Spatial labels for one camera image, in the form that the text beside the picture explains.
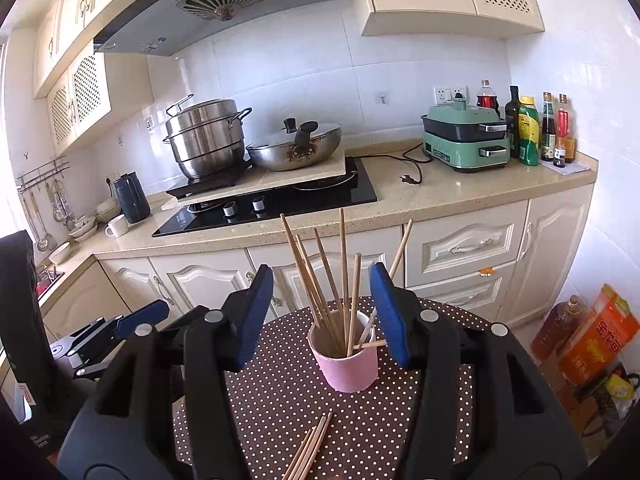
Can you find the dark speckled bag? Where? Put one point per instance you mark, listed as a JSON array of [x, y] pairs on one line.
[[610, 412]]

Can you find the black gas hob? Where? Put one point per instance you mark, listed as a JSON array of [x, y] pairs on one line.
[[350, 190]]

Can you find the small amber bottle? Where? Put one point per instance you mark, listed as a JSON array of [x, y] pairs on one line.
[[571, 150]]

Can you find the cream base kitchen cabinet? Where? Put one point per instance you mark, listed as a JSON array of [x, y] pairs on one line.
[[465, 245]]

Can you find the metal wall rail rack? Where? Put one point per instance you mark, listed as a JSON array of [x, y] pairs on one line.
[[42, 172]]

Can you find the sauce bottle red label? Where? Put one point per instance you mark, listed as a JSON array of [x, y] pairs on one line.
[[563, 122]]

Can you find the dark sauce bottle green label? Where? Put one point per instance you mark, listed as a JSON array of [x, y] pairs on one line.
[[548, 135]]

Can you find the metal wall hook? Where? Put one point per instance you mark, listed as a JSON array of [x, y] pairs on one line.
[[382, 97]]

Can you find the glass wok lid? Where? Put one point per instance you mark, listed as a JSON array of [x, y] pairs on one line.
[[325, 130]]

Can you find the black induction cooker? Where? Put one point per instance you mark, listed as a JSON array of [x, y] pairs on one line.
[[220, 183]]

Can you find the large cooking oil bottle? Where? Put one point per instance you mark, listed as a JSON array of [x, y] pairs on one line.
[[560, 330]]

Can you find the beige stone slab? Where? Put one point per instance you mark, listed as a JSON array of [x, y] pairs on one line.
[[280, 180]]

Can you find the green and yellow bottle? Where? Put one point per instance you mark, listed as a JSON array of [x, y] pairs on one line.
[[529, 135]]

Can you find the small dark sauce bottle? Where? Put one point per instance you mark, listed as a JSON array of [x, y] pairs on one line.
[[559, 155]]

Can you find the green electric cooker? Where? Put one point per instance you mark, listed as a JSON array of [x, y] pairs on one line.
[[465, 152]]

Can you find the cream upper wall cabinet row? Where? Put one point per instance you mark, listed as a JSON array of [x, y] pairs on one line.
[[75, 5]]

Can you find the hanging metal ladle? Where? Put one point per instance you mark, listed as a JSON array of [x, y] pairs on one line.
[[41, 242]]

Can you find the orange drawer tag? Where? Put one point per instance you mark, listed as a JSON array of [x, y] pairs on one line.
[[486, 271]]

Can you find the pile of wooden chopsticks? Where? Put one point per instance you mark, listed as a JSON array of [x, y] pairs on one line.
[[307, 452]]

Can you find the dark olive oil bottle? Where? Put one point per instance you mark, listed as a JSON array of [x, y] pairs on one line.
[[512, 110]]

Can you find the white paper sheet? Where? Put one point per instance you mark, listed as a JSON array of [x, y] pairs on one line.
[[577, 167]]

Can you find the brown cardboard box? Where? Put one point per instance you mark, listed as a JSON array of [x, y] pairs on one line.
[[562, 380]]

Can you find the stack of white plates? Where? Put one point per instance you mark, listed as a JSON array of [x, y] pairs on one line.
[[82, 230]]

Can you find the yellow plastic bag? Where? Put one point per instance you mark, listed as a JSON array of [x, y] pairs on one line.
[[620, 387]]

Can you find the dark blue kettle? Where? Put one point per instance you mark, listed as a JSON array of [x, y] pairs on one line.
[[132, 200]]

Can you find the white bowl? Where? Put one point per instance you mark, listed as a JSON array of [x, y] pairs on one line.
[[60, 254]]

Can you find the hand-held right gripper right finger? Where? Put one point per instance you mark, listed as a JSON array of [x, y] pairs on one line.
[[387, 310]]

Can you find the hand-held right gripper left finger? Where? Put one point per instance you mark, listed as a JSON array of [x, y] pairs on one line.
[[257, 310]]

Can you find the pink cup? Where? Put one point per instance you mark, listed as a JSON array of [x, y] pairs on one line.
[[345, 375]]

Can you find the white mug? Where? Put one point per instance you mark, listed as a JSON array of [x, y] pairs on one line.
[[119, 226]]

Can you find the steel sink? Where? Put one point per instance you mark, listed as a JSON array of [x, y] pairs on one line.
[[50, 280]]

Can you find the steel wok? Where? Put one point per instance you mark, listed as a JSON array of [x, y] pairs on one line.
[[290, 157]]

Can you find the stack of white bowls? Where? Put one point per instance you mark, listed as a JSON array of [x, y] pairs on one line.
[[107, 210]]

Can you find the cola bottle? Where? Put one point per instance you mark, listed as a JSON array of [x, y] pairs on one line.
[[487, 97]]

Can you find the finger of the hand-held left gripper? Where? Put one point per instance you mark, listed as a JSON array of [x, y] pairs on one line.
[[145, 312], [92, 367]]

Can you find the light brown wooden chopstick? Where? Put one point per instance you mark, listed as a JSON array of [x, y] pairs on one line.
[[312, 280], [344, 270], [372, 344], [328, 280], [355, 290], [402, 242], [301, 260]]

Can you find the cream lattice corner wall cabinet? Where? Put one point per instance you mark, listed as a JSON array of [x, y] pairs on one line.
[[85, 90]]

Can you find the brown polka dot tablecloth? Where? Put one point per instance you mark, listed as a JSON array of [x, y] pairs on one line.
[[280, 410]]

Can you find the white wall socket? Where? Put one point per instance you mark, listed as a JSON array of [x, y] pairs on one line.
[[442, 94]]

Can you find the stainless steel steamer pot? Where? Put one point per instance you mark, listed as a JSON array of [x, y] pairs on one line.
[[207, 135]]

